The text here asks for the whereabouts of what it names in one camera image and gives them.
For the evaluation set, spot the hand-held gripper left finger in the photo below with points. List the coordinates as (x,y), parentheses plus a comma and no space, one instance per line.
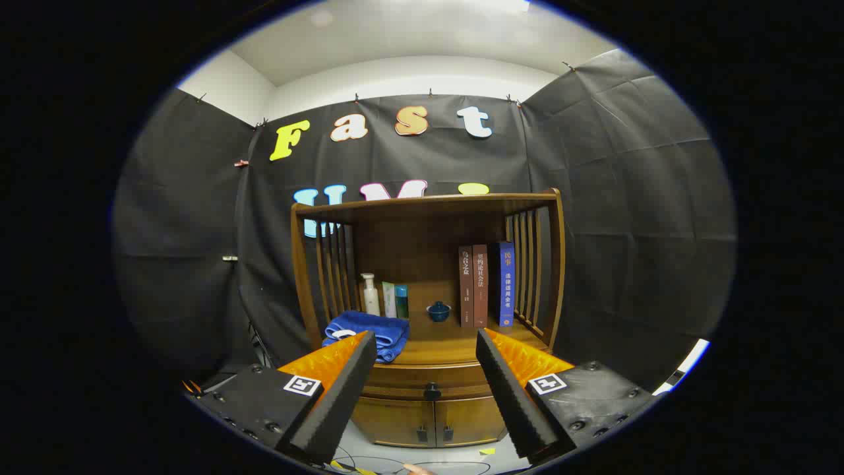
(343,402)

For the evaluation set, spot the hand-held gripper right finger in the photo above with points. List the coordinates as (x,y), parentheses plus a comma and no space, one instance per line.
(514,402)

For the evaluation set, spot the wooden drawer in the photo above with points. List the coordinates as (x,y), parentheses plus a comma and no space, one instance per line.
(402,379)

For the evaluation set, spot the wooden cabinet door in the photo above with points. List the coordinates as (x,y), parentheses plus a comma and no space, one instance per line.
(471,419)
(389,422)

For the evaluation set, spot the wooden countertop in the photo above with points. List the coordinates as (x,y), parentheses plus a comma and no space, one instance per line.
(448,336)

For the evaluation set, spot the wooden cabinet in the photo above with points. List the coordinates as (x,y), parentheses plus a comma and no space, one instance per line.
(409,244)

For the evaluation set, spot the yellow black striped tape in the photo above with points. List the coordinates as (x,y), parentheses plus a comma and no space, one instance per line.
(343,466)

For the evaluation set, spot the blue folded towel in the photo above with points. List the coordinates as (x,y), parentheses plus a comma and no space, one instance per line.
(376,326)

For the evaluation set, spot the white pump bottle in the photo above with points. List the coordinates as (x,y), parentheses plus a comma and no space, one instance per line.
(371,300)

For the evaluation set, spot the white green box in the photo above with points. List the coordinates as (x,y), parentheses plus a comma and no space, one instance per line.
(389,300)

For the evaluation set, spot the teal box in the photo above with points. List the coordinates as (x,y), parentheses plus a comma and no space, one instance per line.
(402,303)

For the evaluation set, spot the reddish brown book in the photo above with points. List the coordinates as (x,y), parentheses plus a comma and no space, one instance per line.
(481,290)

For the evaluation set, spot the blue lidded teacup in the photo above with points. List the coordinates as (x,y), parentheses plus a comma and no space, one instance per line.
(438,312)

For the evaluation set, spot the blue book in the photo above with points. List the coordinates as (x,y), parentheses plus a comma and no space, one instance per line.
(506,284)

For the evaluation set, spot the dark brown book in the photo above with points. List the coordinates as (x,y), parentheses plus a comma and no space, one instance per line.
(466,290)

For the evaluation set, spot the small black orange device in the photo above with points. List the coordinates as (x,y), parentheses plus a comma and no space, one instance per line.
(192,387)

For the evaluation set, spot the white slotted panel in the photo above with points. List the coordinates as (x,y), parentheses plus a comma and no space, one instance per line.
(692,356)

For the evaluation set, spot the black backdrop cloth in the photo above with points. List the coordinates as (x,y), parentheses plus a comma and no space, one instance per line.
(626,198)

